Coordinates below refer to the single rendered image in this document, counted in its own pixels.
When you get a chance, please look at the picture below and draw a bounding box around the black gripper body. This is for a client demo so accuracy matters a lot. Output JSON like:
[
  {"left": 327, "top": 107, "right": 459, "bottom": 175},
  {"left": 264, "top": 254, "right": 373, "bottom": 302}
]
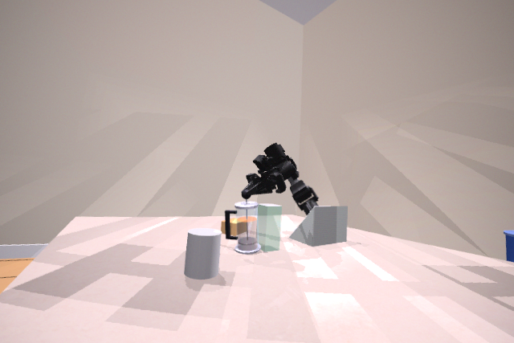
[{"left": 246, "top": 166, "right": 287, "bottom": 194}]

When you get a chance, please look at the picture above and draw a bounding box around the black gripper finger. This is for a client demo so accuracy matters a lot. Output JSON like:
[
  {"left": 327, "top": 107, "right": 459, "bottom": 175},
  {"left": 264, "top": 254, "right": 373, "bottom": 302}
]
[
  {"left": 247, "top": 176, "right": 273, "bottom": 195},
  {"left": 241, "top": 176, "right": 257, "bottom": 193}
]

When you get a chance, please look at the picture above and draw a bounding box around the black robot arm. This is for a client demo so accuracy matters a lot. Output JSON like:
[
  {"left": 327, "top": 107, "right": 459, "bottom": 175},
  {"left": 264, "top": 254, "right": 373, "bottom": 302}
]
[{"left": 253, "top": 143, "right": 318, "bottom": 215}]

